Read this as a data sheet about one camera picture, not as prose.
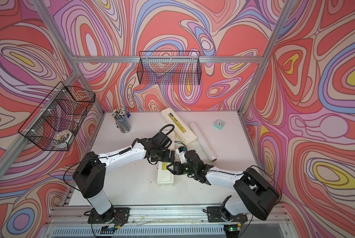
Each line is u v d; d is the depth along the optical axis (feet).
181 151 2.55
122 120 3.18
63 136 2.35
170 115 3.48
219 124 3.61
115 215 2.36
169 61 2.90
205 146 3.12
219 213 2.14
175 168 2.41
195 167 2.18
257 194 1.41
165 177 2.58
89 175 1.48
